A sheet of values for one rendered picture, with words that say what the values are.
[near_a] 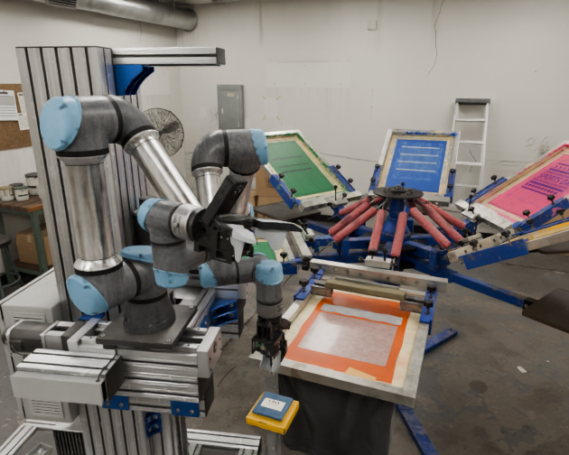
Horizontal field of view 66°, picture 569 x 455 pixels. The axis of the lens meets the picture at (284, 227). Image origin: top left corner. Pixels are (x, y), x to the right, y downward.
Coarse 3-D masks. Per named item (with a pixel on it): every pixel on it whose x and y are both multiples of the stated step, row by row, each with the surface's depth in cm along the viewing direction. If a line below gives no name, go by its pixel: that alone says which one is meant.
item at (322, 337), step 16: (320, 304) 205; (336, 304) 205; (352, 304) 205; (320, 320) 191; (336, 320) 191; (352, 320) 191; (304, 336) 179; (320, 336) 179; (336, 336) 179; (288, 352) 168; (304, 352) 168; (320, 352) 168; (336, 352) 168
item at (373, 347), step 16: (368, 304) 205; (384, 304) 205; (368, 320) 191; (352, 336) 179; (368, 336) 179; (384, 336) 179; (400, 336) 179; (352, 352) 168; (368, 352) 168; (384, 352) 168; (336, 368) 159; (368, 368) 159; (384, 368) 159
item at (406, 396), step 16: (400, 288) 213; (304, 304) 203; (416, 336) 173; (256, 352) 162; (416, 352) 162; (288, 368) 154; (304, 368) 153; (320, 368) 153; (416, 368) 153; (336, 384) 149; (352, 384) 146; (368, 384) 145; (384, 384) 145; (416, 384) 145; (400, 400) 141
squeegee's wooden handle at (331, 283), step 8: (328, 280) 206; (336, 280) 207; (336, 288) 202; (344, 288) 200; (352, 288) 199; (360, 288) 197; (368, 288) 197; (376, 288) 198; (384, 288) 199; (376, 296) 195; (384, 296) 194; (392, 296) 192; (400, 296) 191
